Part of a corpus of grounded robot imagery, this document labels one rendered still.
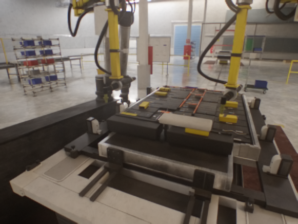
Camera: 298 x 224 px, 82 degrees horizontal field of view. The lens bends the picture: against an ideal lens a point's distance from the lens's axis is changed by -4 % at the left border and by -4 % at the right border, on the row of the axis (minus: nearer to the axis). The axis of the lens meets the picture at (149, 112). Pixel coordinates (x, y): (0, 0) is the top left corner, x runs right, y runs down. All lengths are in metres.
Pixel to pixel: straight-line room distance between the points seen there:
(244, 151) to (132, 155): 0.80
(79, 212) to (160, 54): 9.14
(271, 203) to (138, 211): 0.71
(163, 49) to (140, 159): 8.78
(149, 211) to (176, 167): 0.29
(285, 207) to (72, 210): 1.13
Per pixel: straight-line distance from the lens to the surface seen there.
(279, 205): 1.23
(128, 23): 2.25
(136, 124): 1.32
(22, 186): 1.41
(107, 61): 2.26
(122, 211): 1.07
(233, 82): 1.29
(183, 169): 1.13
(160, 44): 9.77
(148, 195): 1.23
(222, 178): 1.12
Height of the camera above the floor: 1.66
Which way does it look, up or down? 21 degrees down
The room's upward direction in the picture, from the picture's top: straight up
